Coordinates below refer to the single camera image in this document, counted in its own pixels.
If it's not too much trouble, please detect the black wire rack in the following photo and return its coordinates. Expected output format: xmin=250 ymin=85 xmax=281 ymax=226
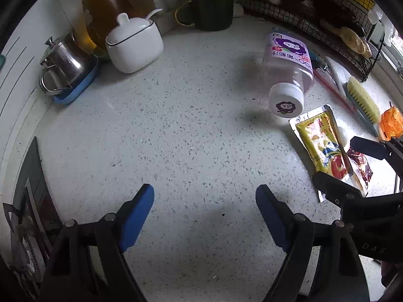
xmin=234 ymin=0 xmax=389 ymax=83

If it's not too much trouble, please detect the orange wrapper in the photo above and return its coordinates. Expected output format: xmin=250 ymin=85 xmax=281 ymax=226
xmin=379 ymin=102 xmax=403 ymax=142

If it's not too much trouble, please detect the yellow sauce packet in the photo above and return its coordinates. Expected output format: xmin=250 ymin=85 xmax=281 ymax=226
xmin=289 ymin=104 xmax=362 ymax=202

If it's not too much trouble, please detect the white red-edged package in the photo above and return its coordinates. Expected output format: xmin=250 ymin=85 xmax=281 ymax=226
xmin=313 ymin=56 xmax=358 ymax=115

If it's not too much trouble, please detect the white ceramic sugar pot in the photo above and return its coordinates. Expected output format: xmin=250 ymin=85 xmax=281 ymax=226
xmin=105 ymin=9 xmax=164 ymax=74

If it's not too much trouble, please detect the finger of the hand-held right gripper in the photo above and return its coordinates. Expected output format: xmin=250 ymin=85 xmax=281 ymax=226
xmin=312 ymin=171 xmax=403 ymax=262
xmin=350 ymin=136 xmax=403 ymax=192

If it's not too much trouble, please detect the dark red clear wrapper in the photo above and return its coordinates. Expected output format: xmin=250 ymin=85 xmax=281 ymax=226
xmin=346 ymin=149 xmax=374 ymax=196

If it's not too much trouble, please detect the glass oil jar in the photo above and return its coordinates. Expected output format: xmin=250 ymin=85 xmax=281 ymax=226
xmin=74 ymin=0 xmax=134 ymax=59

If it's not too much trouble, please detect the purple-label plastic bottle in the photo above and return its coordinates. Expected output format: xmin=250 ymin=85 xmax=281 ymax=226
xmin=263 ymin=31 xmax=315 ymax=118

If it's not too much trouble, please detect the steel teapot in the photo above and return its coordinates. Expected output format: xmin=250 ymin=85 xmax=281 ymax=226
xmin=39 ymin=33 xmax=95 ymax=95

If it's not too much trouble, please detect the blue plastic wrapper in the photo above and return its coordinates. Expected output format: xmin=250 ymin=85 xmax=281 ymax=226
xmin=310 ymin=50 xmax=328 ymax=70

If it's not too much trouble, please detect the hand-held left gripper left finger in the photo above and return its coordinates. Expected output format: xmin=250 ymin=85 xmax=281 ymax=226
xmin=38 ymin=183 xmax=155 ymax=302

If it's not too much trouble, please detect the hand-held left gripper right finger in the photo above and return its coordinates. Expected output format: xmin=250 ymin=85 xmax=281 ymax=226
xmin=255 ymin=184 xmax=370 ymax=302

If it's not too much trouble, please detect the dark mug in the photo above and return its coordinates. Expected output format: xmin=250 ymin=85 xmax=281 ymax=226
xmin=175 ymin=0 xmax=235 ymax=32

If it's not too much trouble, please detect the dark brown lump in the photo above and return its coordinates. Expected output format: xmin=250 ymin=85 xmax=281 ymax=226
xmin=312 ymin=0 xmax=358 ymax=29

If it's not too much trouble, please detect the cast-iron pan support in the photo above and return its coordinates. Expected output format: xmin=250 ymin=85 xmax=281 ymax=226
xmin=3 ymin=203 xmax=48 ymax=290

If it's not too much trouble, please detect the ginger root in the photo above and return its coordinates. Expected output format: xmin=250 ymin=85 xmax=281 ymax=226
xmin=340 ymin=27 xmax=373 ymax=58

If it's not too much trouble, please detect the blue tray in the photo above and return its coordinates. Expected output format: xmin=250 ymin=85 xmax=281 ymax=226
xmin=53 ymin=57 xmax=100 ymax=105

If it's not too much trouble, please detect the black glass gas hob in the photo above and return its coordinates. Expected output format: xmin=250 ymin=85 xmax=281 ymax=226
xmin=9 ymin=137 xmax=63 ymax=302

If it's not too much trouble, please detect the kitchen wall decal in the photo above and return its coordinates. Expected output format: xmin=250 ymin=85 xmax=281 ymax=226
xmin=0 ymin=39 xmax=35 ymax=117

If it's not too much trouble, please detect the scrub brush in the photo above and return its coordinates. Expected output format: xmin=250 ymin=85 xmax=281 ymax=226
xmin=343 ymin=76 xmax=382 ymax=137

